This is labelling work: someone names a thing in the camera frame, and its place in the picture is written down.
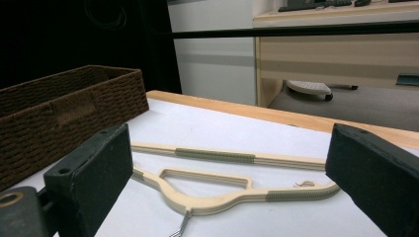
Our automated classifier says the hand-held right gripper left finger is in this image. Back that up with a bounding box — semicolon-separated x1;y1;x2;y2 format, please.
43;122;134;237

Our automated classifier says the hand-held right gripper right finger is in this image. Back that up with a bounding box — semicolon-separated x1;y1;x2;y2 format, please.
325;122;419;237

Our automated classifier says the brown woven basket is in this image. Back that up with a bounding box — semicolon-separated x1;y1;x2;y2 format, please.
0;64;150;192

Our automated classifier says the beige wooden clothes hanger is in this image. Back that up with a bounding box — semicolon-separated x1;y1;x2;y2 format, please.
130;141;341;237

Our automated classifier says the white chair base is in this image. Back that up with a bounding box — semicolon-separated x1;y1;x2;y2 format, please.
286;79;359;102

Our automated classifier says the light wooden desk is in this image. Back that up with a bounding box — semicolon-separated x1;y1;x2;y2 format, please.
252;0;419;109

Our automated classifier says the black curtain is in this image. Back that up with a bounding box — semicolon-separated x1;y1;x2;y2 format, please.
0;0;182;94

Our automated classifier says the white cabinet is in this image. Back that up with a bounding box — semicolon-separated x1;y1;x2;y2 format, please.
167;0;259;107

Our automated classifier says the black keyboard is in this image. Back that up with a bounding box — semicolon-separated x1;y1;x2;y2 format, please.
278;0;353;13

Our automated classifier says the black coiled cable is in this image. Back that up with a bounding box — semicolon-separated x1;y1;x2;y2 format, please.
83;0;128;32

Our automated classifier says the black horizontal frame bar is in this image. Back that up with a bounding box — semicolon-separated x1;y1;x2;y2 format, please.
171;21;419;40

